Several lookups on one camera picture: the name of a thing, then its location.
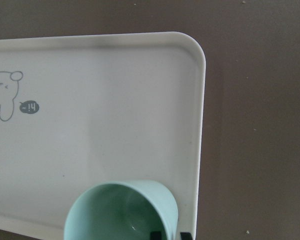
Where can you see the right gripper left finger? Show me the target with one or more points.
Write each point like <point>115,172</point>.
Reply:
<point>155,235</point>

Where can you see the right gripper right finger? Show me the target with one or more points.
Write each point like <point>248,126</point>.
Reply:
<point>185,233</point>

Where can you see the green cup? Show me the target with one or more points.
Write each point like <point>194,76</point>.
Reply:
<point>123,210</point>

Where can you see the cream rabbit tray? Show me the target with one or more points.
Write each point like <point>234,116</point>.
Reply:
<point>98,108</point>

